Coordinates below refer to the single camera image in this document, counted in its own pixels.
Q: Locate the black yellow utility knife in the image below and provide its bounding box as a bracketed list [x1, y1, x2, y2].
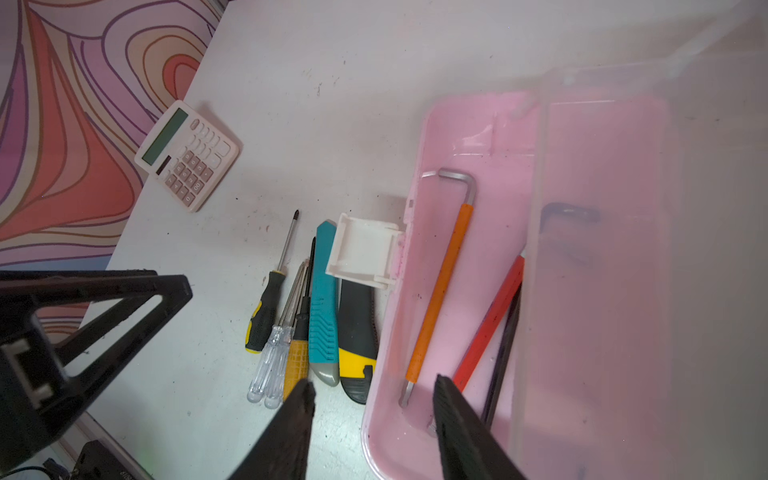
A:
[337, 280, 379, 405]

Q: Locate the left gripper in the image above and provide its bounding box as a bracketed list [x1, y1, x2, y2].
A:
[1, 270, 193, 472]

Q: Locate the pink plastic tool box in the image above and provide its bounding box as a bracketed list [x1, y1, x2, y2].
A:
[326, 1, 767, 479]

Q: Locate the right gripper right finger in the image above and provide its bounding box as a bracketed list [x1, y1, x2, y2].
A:
[433, 375, 525, 479]

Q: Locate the red sleeve hex key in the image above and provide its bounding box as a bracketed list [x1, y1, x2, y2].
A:
[427, 251, 529, 436]

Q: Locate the clear handle screwdriver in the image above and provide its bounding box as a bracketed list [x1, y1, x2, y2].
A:
[247, 259, 310, 409]

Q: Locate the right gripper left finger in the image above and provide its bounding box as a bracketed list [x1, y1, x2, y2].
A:
[230, 379, 316, 480]

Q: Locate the teal utility knife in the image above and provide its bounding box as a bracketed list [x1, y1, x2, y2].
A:
[309, 220, 340, 386]

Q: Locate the pink calculator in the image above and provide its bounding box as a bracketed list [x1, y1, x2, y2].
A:
[134, 100, 240, 213]

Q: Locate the yellow handle screwdriver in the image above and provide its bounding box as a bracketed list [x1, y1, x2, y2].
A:
[283, 239, 316, 400]

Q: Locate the black yellow phillips screwdriver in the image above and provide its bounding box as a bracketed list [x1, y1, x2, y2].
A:
[245, 210, 300, 354]

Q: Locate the orange sleeve hex key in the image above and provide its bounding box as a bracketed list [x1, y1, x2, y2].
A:
[399, 168, 477, 408]

